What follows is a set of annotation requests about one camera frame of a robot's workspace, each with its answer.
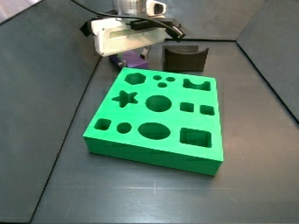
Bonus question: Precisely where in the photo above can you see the purple arch block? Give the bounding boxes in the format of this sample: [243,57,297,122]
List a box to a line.
[108,51,148,69]

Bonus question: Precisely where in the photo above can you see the black cable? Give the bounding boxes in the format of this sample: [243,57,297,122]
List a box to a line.
[69,0,186,42]

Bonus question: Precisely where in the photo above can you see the green shape sorter block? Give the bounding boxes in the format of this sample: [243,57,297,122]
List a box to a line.
[82,67,224,176]

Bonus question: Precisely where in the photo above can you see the black arch fixture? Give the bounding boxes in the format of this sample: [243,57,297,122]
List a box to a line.
[162,45,209,72]

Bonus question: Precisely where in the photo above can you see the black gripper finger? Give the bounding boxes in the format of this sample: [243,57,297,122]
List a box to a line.
[140,46,149,58]

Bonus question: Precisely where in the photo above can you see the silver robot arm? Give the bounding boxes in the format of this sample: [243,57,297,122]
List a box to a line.
[89,0,165,68]

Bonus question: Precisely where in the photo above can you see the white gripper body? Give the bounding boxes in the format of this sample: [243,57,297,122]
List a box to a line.
[90,18,165,57]

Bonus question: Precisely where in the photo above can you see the green taped gripper finger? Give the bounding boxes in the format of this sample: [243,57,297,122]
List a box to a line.
[117,60,126,67]

